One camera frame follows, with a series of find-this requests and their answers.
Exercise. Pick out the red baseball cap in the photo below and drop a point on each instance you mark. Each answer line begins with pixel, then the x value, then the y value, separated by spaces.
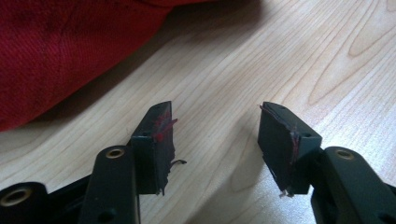
pixel 46 53

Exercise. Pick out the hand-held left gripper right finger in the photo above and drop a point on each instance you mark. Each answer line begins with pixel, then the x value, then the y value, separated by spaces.
pixel 280 149

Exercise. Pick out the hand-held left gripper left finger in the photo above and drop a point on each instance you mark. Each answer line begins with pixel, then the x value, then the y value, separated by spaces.
pixel 149 155

